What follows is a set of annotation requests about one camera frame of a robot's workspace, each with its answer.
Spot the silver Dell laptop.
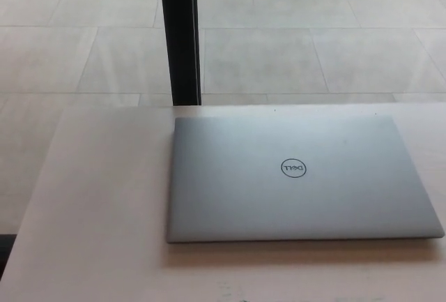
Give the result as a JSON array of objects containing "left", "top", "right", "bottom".
[{"left": 166, "top": 114, "right": 446, "bottom": 245}]

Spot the black vertical window frame post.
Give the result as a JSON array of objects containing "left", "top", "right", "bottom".
[{"left": 157, "top": 0, "right": 203, "bottom": 107}]

